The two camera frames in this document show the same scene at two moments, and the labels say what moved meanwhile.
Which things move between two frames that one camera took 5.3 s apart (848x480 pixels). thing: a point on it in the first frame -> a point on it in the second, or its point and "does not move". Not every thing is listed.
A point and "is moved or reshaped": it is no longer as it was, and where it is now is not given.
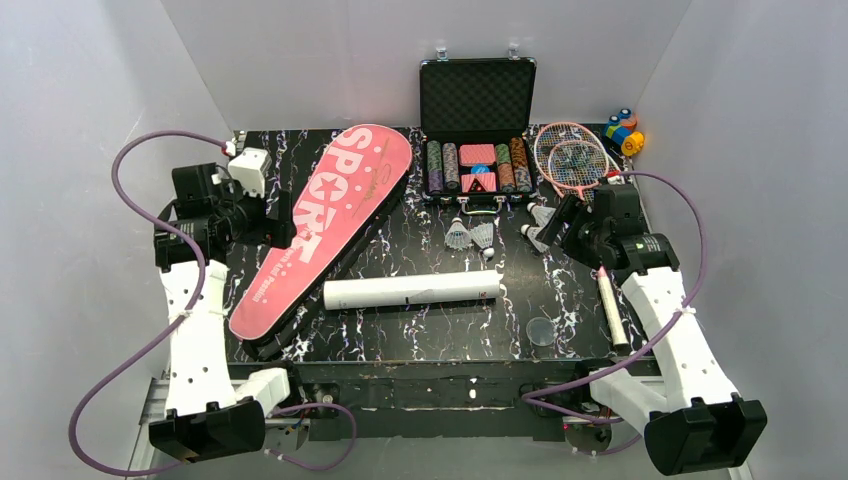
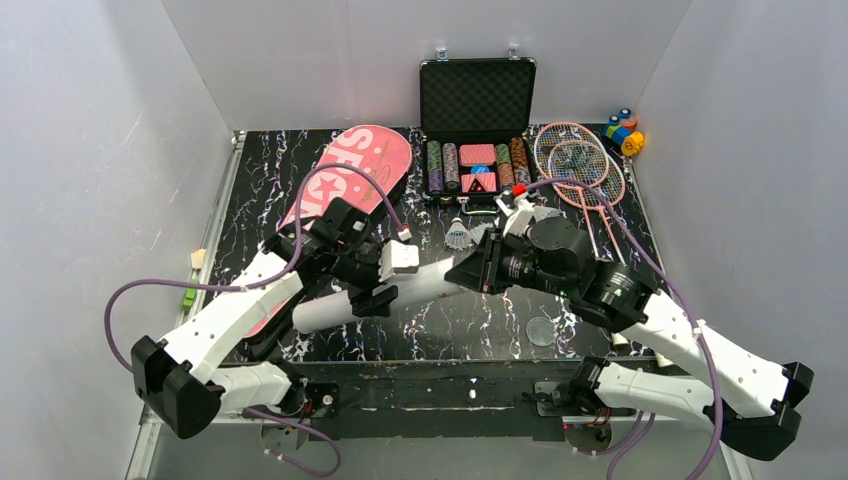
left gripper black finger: [283, 229] -> [375, 302]
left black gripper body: [254, 221] -> [370, 299]
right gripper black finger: [553, 227] -> [476, 271]
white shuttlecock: [482, 235] does not move
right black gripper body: [571, 221] -> [490, 262]
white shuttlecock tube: [367, 291] is moved or reshaped
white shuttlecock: [457, 234] does not move
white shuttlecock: [541, 214] does not move
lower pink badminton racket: [578, 164] does not move
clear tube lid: [540, 331] does not move
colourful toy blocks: [621, 129] does not move
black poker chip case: [477, 118] does not move
